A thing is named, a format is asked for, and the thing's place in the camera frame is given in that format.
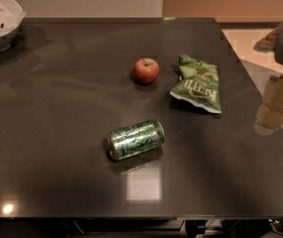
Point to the green chip bag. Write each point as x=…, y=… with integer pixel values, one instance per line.
x=198, y=84

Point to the red apple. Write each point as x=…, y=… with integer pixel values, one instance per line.
x=146, y=71

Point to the green soda can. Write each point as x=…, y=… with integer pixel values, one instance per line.
x=134, y=140

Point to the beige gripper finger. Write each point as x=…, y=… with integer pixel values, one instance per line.
x=269, y=117

